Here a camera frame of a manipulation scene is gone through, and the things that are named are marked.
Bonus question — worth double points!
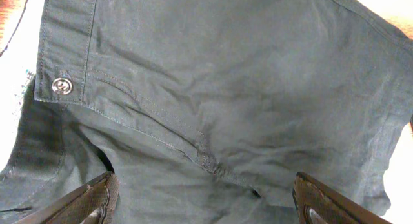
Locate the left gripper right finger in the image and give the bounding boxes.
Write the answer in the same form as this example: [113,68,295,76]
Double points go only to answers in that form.
[293,172,390,224]

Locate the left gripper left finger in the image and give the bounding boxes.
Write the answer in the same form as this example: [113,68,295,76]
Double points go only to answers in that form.
[15,171,119,224]

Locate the black shorts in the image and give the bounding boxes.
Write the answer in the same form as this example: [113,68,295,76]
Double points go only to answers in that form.
[1,0,412,223]

